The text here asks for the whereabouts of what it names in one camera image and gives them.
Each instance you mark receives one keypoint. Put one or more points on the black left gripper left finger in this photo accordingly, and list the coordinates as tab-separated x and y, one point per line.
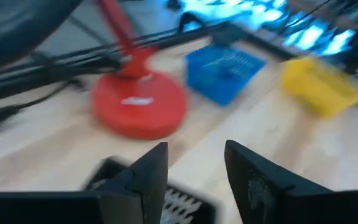
151	174

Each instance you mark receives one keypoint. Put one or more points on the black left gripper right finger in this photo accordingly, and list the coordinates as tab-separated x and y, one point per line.
253	186

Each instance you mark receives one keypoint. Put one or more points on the red desk lamp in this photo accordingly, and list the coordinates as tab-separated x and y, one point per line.
138	105

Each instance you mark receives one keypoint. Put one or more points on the black slotted plastic basket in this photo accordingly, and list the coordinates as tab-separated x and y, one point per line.
112	168

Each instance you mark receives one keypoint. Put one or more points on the blue slotted plastic basket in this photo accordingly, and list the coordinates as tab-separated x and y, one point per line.
222	74

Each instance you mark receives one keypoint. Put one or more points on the yellow slotted plastic basket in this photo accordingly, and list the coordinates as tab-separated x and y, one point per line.
322	87

